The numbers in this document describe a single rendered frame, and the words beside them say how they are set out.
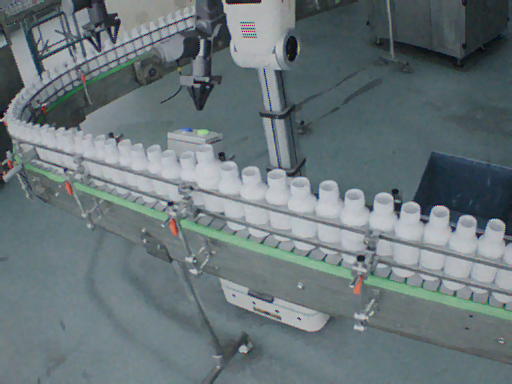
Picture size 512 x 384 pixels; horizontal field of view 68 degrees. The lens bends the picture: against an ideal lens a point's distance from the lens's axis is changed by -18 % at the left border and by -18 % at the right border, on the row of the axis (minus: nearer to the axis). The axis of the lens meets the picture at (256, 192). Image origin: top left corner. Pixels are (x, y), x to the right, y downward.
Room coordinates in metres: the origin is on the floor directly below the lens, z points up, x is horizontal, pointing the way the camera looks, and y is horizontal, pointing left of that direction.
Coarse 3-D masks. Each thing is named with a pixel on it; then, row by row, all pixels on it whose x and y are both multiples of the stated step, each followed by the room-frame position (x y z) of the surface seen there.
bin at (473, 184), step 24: (432, 168) 1.03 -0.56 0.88; (456, 168) 0.98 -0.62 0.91; (480, 168) 0.93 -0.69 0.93; (504, 168) 0.88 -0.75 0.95; (432, 192) 1.02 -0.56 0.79; (456, 192) 0.97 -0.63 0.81; (480, 192) 0.92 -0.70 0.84; (504, 192) 0.87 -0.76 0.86; (456, 216) 0.94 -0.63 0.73; (480, 216) 0.91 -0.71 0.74; (504, 216) 0.85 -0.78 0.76
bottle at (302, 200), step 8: (296, 184) 0.73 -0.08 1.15; (304, 184) 0.73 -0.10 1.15; (296, 192) 0.70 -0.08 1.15; (304, 192) 0.70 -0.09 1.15; (288, 200) 0.73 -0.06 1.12; (296, 200) 0.71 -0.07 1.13; (304, 200) 0.70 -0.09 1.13; (312, 200) 0.71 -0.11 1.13; (296, 208) 0.70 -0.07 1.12; (304, 208) 0.69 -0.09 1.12; (312, 208) 0.69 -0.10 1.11; (296, 224) 0.70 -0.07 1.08; (304, 224) 0.69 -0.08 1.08; (312, 224) 0.69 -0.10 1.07; (296, 232) 0.70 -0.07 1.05; (304, 232) 0.69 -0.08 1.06; (312, 232) 0.69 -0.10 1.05; (312, 240) 0.69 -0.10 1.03; (304, 248) 0.69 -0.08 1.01; (312, 248) 0.69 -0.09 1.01
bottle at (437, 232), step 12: (432, 216) 0.54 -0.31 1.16; (444, 216) 0.55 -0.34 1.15; (432, 228) 0.54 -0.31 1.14; (444, 228) 0.53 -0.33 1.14; (432, 240) 0.52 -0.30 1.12; (444, 240) 0.51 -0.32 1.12; (420, 252) 0.55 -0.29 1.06; (432, 252) 0.52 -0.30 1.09; (420, 264) 0.54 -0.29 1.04; (432, 264) 0.52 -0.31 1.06
